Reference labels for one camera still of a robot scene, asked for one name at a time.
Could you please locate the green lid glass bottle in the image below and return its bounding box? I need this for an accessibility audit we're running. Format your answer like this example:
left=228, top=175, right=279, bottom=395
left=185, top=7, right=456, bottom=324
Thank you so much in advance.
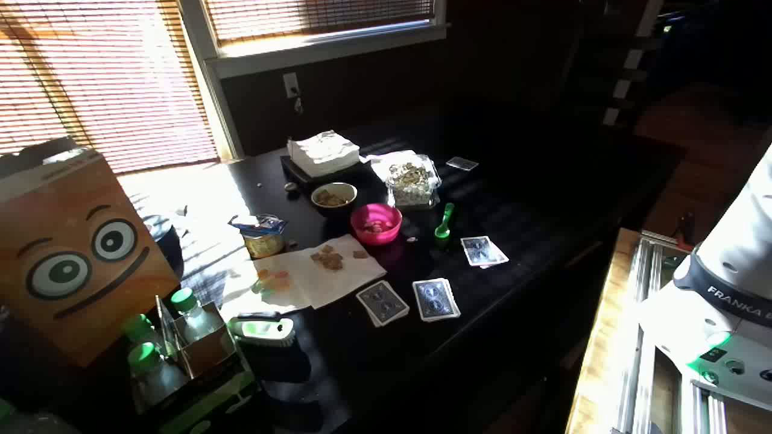
left=170, top=286, right=233, bottom=375

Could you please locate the white bowl of cereal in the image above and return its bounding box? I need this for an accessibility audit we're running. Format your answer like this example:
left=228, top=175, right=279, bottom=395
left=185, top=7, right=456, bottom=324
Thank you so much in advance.
left=308, top=181, right=360, bottom=212

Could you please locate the blue playing card deck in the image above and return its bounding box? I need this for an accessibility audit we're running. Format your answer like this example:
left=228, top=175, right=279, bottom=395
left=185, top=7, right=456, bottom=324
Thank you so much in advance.
left=461, top=235, right=509, bottom=266
left=412, top=277, right=461, bottom=323

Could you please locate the black tray under napkins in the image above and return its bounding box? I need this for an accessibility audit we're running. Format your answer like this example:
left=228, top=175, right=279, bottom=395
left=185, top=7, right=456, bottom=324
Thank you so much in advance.
left=279, top=157, right=367, bottom=191

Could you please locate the blue playing card left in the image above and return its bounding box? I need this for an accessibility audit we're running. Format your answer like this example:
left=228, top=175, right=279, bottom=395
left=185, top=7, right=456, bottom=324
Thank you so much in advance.
left=357, top=279, right=409, bottom=327

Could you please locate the blue playing card deck middle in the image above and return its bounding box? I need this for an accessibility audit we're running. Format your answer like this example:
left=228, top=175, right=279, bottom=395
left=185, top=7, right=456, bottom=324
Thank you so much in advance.
left=412, top=277, right=461, bottom=323

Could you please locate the pink plastic bowl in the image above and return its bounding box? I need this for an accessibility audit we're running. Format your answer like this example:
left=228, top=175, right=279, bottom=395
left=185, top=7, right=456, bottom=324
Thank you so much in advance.
left=349, top=201, right=403, bottom=245

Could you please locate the white paper napkin with cereal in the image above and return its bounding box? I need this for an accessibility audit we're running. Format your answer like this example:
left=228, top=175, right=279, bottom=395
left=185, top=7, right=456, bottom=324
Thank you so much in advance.
left=256, top=234, right=386, bottom=310

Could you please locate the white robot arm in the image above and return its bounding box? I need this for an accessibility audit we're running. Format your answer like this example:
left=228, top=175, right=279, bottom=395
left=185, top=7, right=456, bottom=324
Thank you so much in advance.
left=673, top=146, right=772, bottom=324

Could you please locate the orange smiley face box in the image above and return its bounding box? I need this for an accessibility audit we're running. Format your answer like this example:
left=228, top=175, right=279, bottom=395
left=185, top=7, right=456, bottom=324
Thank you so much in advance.
left=0, top=136, right=179, bottom=367

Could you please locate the green plastic spoon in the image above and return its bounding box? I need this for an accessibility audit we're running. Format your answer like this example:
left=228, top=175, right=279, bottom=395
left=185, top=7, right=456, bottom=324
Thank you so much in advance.
left=431, top=201, right=456, bottom=242

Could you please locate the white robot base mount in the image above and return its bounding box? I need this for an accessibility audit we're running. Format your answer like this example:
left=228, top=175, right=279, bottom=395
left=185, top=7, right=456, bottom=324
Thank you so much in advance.
left=637, top=285, right=772, bottom=434

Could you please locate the white green small device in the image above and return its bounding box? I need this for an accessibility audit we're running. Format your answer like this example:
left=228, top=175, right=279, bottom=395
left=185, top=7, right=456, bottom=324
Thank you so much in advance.
left=228, top=318, right=293, bottom=347

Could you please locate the wall power outlet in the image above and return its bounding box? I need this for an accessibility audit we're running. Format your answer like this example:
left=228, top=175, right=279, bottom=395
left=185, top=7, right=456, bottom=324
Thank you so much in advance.
left=281, top=72, right=304, bottom=115

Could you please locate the blue playing card deck right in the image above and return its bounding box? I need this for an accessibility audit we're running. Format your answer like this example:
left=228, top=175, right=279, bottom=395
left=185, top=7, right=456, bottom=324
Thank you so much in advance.
left=461, top=235, right=509, bottom=266

